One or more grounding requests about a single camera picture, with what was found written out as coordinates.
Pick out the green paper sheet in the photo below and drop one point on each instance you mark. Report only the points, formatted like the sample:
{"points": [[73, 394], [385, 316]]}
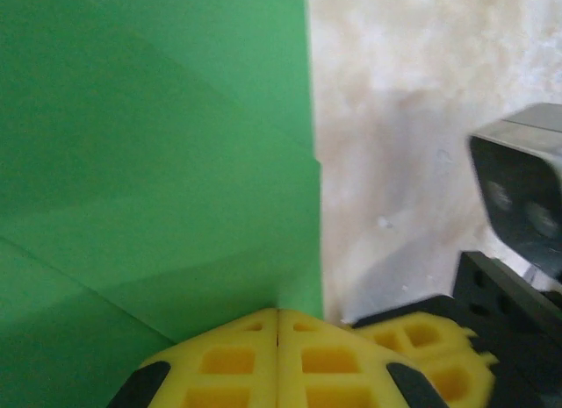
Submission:
{"points": [[153, 162]]}

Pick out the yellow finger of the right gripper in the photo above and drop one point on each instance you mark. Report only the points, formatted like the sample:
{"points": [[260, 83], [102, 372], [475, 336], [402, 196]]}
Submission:
{"points": [[456, 364]]}

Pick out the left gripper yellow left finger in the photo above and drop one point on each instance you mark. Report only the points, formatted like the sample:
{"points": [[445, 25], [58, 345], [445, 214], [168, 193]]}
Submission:
{"points": [[228, 364]]}

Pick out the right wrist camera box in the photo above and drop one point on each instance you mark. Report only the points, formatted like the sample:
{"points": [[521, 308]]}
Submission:
{"points": [[518, 193]]}

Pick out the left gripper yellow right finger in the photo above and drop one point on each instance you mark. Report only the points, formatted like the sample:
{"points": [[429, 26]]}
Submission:
{"points": [[333, 364]]}

